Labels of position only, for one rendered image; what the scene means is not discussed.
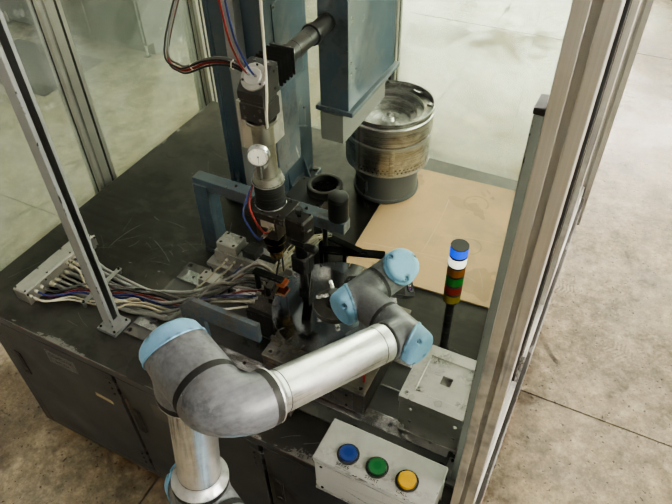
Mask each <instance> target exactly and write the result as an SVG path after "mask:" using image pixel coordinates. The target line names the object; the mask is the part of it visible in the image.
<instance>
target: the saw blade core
mask: <svg viewBox="0 0 672 504"><path fill-rule="evenodd" d="M334 265H335V262H325V263H321V266H322V267H320V263H319V264H315V265H314V269H313V270H312V279H313V290H312V291H311V292H310V295H309V297H299V287H300V278H299V273H297V272H296V273H294V274H293V275H291V276H290V277H289V278H287V279H288V280H289V283H288V284H287V286H286V287H285V288H284V289H283V288H281V287H279V288H278V290H277V292H276V294H277V295H275V296H274V299H273V302H272V318H275V319H273V322H274V324H275V327H276V329H277V330H279V331H278V332H279V333H280V335H281V336H282V337H283V338H284V339H285V340H286V341H288V340H289V339H290V338H292V339H290V340H289V341H288V343H290V344H291V345H292V346H294V347H296V348H297V349H299V350H300V349H301V348H302V346H303V345H304V347H303V348H302V349H301V351H304V352H306V353H310V352H312V351H314V350H317V349H319V348H321V347H323V346H326V345H328V344H330V343H333V342H335V341H337V340H339V339H342V338H344V337H346V336H349V335H351V334H353V333H355V332H358V331H360V330H362V329H365V328H366V327H365V326H364V325H363V324H362V323H361V322H360V321H358V322H357V323H353V324H352V325H346V324H344V323H343V322H341V321H340V322H329V321H325V320H323V319H321V318H320V317H318V316H317V315H316V313H315V311H314V307H313V302H314V299H315V297H316V295H318V294H319V293H320V292H322V291H323V290H326V289H330V284H329V281H330V280H332V281H333V284H334V288H340V287H341V286H343V284H345V283H344V281H345V280H346V279H347V278H348V277H349V276H358V275H359V274H361V273H362V272H364V271H365V270H367V269H368V268H366V267H365V268H364V267H363V266H360V265H357V264H352V263H351V264H350V263H347V262H336V266H334ZM349 265H350V267H348V266H349ZM363 269H364V270H363ZM362 270H363V271H362ZM294 275H295V276H296V277H295V276H294ZM279 295H281V296H279ZM276 306H278V307H276ZM277 317H279V318H277ZM282 328H284V329H282ZM280 329H281V330H280Z"/></svg>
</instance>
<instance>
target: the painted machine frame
mask: <svg viewBox="0 0 672 504"><path fill-rule="evenodd" d="M201 1H202V7H203V13H204V19H205V25H206V31H207V37H208V43H209V49H210V56H211V57H214V56H225V57H230V58H233V59H236V58H235V56H234V54H233V52H232V49H231V47H230V44H229V42H228V38H227V35H226V32H225V28H224V23H223V19H222V15H221V11H220V7H219V3H218V0H201ZM226 2H227V7H228V11H229V15H230V20H231V24H232V28H233V32H234V35H235V38H236V41H237V44H238V46H239V48H240V51H241V52H242V54H243V56H244V58H245V60H247V59H248V58H249V57H252V56H254V57H256V53H258V54H259V51H263V47H262V34H261V22H260V8H259V0H226ZM396 3H397V0H317V18H318V16H319V15H320V14H321V13H323V12H327V13H330V14H331V15H332V16H333V17H334V19H335V23H336V25H335V28H334V30H332V31H331V32H329V33H327V34H326V35H325V36H324V37H323V40H322V41H321V43H319V44H318V49H319V75H320V101H319V102H318V103H317V104H316V105H315V107H316V109H318V110H321V112H320V118H321V136H322V138H323V139H327V140H330V141H334V142H338V143H342V144H344V142H345V141H346V140H347V139H348V138H349V137H350V136H351V134H352V133H353V132H354V131H355V130H356V129H357V128H358V126H359V125H360V124H361V123H362V122H363V121H364V120H365V118H366V117H367V116H368V115H369V114H370V113H371V112H372V110H373V109H374V108H375V107H376V106H377V105H378V104H379V102H380V101H381V100H382V99H383V98H384V97H385V81H386V80H387V79H388V78H389V77H390V76H391V75H392V74H393V72H394V71H395V70H396V69H397V68H398V67H399V66H400V62H399V61H394V44H395V23H396ZM262 6H263V20H264V34H265V47H266V45H268V46H270V45H269V43H275V44H280V45H281V44H285V43H287V42H288V41H289V40H290V39H292V38H293V37H294V36H295V35H297V34H298V33H299V32H300V31H301V29H302V27H303V26H304V25H305V24H306V12H305V0H262ZM295 65H296V75H294V74H293V77H292V78H291V77H289V78H290V79H289V80H286V83H283V86H279V87H280V89H279V90H281V100H282V111H283V123H284V134H285V135H284V136H283V137H282V138H281V139H280V140H279V141H278V142H277V143H276V153H277V163H278V168H280V169H281V171H282V173H283V174H284V176H285V181H284V185H285V195H286V194H287V193H288V192H289V191H290V190H291V188H292V187H293V186H294V185H295V184H296V183H297V182H298V181H299V180H300V178H301V177H305V176H306V177H309V178H310V177H312V176H313V175H315V174H319V173H321V168H320V167H317V166H313V148H312V129H311V109H310V90H309V71H308V51H306V52H305V53H304V54H303V55H302V56H301V57H299V58H298V59H297V61H296V64H295ZM212 68H213V74H214V80H215V86H216V92H217V98H218V104H219V110H220V116H221V122H222V128H223V134H224V140H225V146H226V152H227V158H228V164H229V170H230V176H231V180H229V179H226V178H222V177H219V176H216V175H213V174H209V173H206V172H203V171H198V172H197V173H196V174H195V175H194V176H193V177H192V181H193V184H192V185H193V190H194V194H195V199H196V203H197V208H198V212H199V217H200V221H201V226H202V231H203V235H204V240H205V244H206V247H205V249H206V250H208V251H210V252H213V253H215V251H214V250H215V249H216V247H217V245H216V242H217V240H218V239H219V238H220V237H221V236H222V235H223V234H224V233H225V232H226V229H225V224H224V219H223V213H222V208H221V202H220V197H219V195H221V196H224V197H226V198H227V199H228V200H231V201H234V202H237V203H240V204H244V201H245V199H246V196H247V194H248V192H249V189H250V187H251V185H252V177H253V173H254V171H255V168H256V167H254V166H253V165H252V164H251V163H250V162H249V161H248V159H247V151H248V148H245V147H242V142H241V135H240V128H239V121H238V114H237V107H236V100H237V99H238V97H237V88H238V84H239V81H240V78H241V73H242V72H240V71H238V70H236V69H234V70H232V68H230V67H226V66H213V67H212ZM327 201H328V210H325V209H322V208H319V207H316V206H312V205H309V204H306V203H303V202H300V206H301V207H303V212H305V213H307V214H312V216H313V221H314V226H316V227H320V228H322V235H323V246H328V230H329V231H332V232H335V233H338V234H341V235H345V233H346V232H347V231H348V229H349V228H350V217H349V196H348V193H347V192H346V191H344V190H339V189H338V190H333V191H331V192H330V193H329V194H328V198H327Z"/></svg>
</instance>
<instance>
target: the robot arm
mask: <svg viewBox="0 0 672 504"><path fill-rule="evenodd" d="M418 272H419V262H418V259H417V257H416V256H415V255H414V254H413V253H412V252H411V251H410V250H408V249H405V248H396V249H394V250H392V251H390V252H388V253H387V254H386V255H385V256H384V257H383V258H382V259H381V260H379V261H378V262H376V263H375V264H373V265H372V266H370V267H369V268H368V269H367V270H365V271H364V272H362V273H361V274H359V275H358V276H349V277H348V278H347V279H346V280H345V281H344V283H345V284H343V286H341V287H340V288H339V289H337V290H336V291H335V292H334V293H333V294H332V295H331V297H330V305H331V308H332V310H333V312H334V313H335V315H336V316H337V318H338V319H339V320H340V321H341V322H343V323H344V324H346V325H352V324H353V323H357V322H358V321H360V322H361V323H362V324H363V325H364V326H365V327H366V328H365V329H362V330H360V331H358V332H355V333H353V334H351V335H349V336H346V337H344V338H342V339H339V340H337V341H335V342H333V343H330V344H328V345H326V346H323V347H321V348H319V349H317V350H314V351H312V352H310V353H308V354H305V355H303V356H301V357H298V358H296V359H294V360H292V361H289V362H287V363H285V364H282V365H280V366H278V367H276V368H273V369H271V370H267V369H265V368H258V369H255V370H253V371H251V372H244V371H240V370H239V369H238V368H237V367H236V366H235V364H234V363H233V362H232V361H231V360H230V359H229V357H228V356H227V355H226V354H225V353H224V352H223V350H222V349H221V348H220V347H219V346H218V345H217V343H216V342H215V341H214V340H213V339H212V338H211V336H210V335H209V334H208V333H207V330H206V329H205V328H204V327H202V326H201V325H200V324H199V323H198V322H197V321H195V320H193V319H189V318H177V319H173V320H171V321H168V322H166V323H164V324H162V325H160V326H159V327H157V328H156V329H155V330H153V331H152V332H151V333H150V335H149V336H148V337H147V338H146V339H145V340H144V341H143V343H142V345H141V347H140V350H139V360H140V362H141V364H142V368H143V369H144V370H146V371H147V373H148V374H149V376H150V378H151V380H152V384H153V389H154V395H155V400H156V403H157V405H158V407H159V408H160V409H161V411H162V412H164V413H165V414H167V416H168V421H169V427H170V433H171V439H172V445H173V451H174V457H175V464H174V465H173V466H172V467H171V469H170V473H169V474H167V476H166V479H165V484H164V488H165V492H166V495H167V498H168V500H169V502H170V504H244V502H243V501H242V500H241V498H240V497H239V496H238V494H237V493H236V491H235V490H234V489H233V487H232V486H231V484H230V478H229V469H228V466H227V464H226V462H225V460H224V459H223V458H222V457H221V456H220V450H219V438H236V437H243V436H249V435H253V434H258V433H261V432H264V431H267V430H269V429H271V428H274V427H275V426H277V425H279V424H281V423H283V422H284V421H285V419H286V417H287V413H289V412H291V411H293V410H295V409H297V408H299V407H301V406H303V405H305V404H307V403H309V402H311V401H313V400H315V399H317V398H319V397H321V396H323V395H324V394H326V393H328V392H330V391H332V390H334V389H336V388H338V387H340V386H342V385H344V384H346V383H348V382H350V381H352V380H354V379H356V378H358V377H360V376H362V375H364V374H366V373H368V372H370V371H372V370H374V369H376V368H378V367H380V366H382V365H384V364H386V363H388V362H390V361H392V360H394V359H396V358H398V357H399V358H400V359H401V360H402V361H404V362H405V363H407V364H409V365H414V364H416V363H418V362H420V361H421V360H422V359H423V358H424V357H425V356H426V355H427V354H428V352H429V351H430V349H431V347H432V344H433V336H432V334H431V333H430V332H429V331H428V330H427V329H426V328H425V327H424V326H423V325H421V322H418V321H417V320H415V319H414V318H413V317H412V316H411V315H409V314H408V313H407V312H406V311H405V310H403V309H402V308H401V307H400V306H399V305H397V304H396V303H395V302H394V301H393V300H392V299H390V297H393V298H400V299H409V298H413V297H415V294H414V286H413V280H414V278H415V277H416V276H417V275H418ZM349 279H350V280H349ZM218 437H219V438H218Z"/></svg>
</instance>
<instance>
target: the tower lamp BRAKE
mask: <svg viewBox="0 0 672 504"><path fill-rule="evenodd" d="M469 247H470V245H469V243H468V242H467V241H466V240H463V239H455V240H453V241H452V242H451V246H450V252H449V255H450V257H451V258H452V259H454V260H458V261H462V260H465V259H466V258H467V257H468V252H469Z"/></svg>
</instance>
